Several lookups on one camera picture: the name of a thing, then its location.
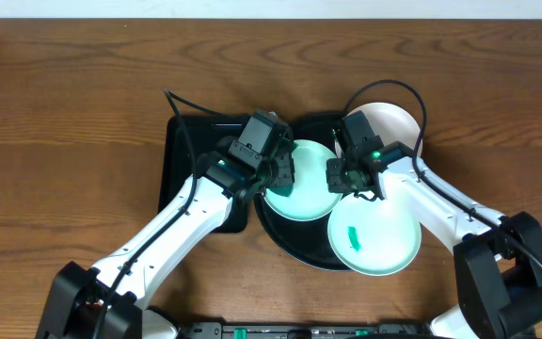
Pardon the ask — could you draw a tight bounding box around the green scrubbing sponge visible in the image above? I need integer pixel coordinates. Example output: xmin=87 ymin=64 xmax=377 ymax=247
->
xmin=266 ymin=185 xmax=294 ymax=199

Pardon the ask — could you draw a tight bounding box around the mint plate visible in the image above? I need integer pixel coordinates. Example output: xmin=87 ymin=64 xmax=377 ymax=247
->
xmin=327 ymin=191 xmax=422 ymax=276
xmin=263 ymin=139 xmax=342 ymax=221

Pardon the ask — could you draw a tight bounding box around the white plate top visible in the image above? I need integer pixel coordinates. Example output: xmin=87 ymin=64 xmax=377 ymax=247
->
xmin=349 ymin=102 xmax=421 ymax=149

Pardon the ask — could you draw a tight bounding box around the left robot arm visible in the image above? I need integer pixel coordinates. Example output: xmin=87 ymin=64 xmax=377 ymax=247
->
xmin=36 ymin=140 xmax=296 ymax=338

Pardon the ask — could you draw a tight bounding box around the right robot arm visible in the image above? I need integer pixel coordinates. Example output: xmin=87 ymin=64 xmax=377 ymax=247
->
xmin=327 ymin=127 xmax=542 ymax=338

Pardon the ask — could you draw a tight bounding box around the black round tray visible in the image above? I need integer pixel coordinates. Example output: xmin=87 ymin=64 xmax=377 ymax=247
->
xmin=254 ymin=111 xmax=350 ymax=271

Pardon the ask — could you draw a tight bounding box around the black rectangular water tray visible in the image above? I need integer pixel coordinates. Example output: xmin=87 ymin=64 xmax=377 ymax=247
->
xmin=158 ymin=116 xmax=248 ymax=234

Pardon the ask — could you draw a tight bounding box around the mint plate bottom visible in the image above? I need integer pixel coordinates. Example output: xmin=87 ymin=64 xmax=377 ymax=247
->
xmin=327 ymin=191 xmax=422 ymax=276

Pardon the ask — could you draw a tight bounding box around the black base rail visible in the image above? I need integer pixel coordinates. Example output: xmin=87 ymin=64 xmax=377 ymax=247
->
xmin=178 ymin=322 xmax=435 ymax=339

